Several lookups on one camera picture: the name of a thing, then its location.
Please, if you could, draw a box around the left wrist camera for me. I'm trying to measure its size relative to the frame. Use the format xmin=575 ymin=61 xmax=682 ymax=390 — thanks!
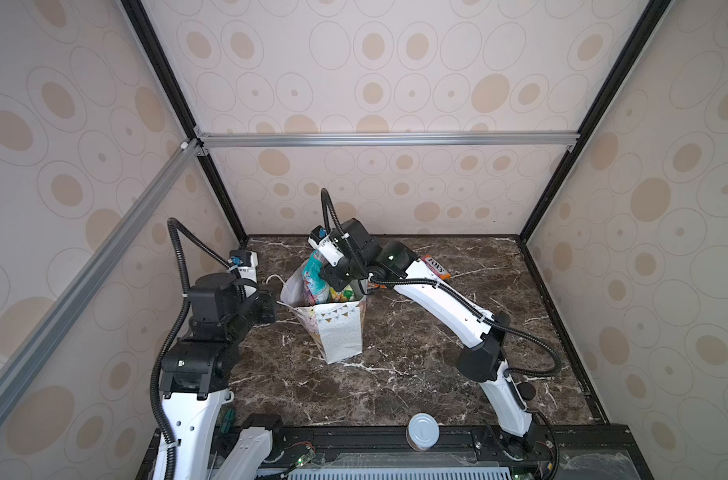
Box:
xmin=228 ymin=249 xmax=259 ymax=282

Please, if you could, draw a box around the white paper bag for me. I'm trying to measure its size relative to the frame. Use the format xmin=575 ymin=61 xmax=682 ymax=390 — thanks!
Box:
xmin=265 ymin=263 xmax=367 ymax=364

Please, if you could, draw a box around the teal Fox's candy packet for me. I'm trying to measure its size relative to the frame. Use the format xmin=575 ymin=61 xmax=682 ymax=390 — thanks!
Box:
xmin=302 ymin=250 xmax=330 ymax=306

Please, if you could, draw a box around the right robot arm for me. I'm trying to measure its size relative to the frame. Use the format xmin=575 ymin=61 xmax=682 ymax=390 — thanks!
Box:
xmin=309 ymin=188 xmax=562 ymax=458

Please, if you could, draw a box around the horizontal aluminium bar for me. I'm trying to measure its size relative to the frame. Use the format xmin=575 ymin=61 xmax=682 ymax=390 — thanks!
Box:
xmin=200 ymin=130 xmax=580 ymax=150

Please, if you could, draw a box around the pink Fox's candy packet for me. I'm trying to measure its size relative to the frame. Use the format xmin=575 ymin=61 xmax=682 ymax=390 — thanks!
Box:
xmin=422 ymin=255 xmax=451 ymax=280

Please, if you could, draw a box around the diagonal aluminium bar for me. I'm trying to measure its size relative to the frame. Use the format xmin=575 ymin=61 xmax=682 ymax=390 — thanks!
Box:
xmin=0 ymin=139 xmax=202 ymax=427

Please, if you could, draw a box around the white round cap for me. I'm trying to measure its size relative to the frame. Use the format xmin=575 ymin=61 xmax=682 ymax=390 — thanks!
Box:
xmin=406 ymin=413 xmax=440 ymax=451

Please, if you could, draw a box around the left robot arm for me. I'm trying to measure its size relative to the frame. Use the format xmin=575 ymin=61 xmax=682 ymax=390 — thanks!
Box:
xmin=149 ymin=218 xmax=277 ymax=479

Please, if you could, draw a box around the brown bottle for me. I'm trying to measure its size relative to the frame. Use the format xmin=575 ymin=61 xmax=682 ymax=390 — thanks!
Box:
xmin=516 ymin=381 xmax=537 ymax=401

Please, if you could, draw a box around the green snack packet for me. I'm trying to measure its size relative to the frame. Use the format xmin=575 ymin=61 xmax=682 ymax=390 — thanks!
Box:
xmin=329 ymin=285 xmax=356 ymax=303

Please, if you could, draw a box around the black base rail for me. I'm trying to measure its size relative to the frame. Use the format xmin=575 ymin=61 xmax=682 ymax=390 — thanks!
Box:
xmin=132 ymin=423 xmax=656 ymax=480

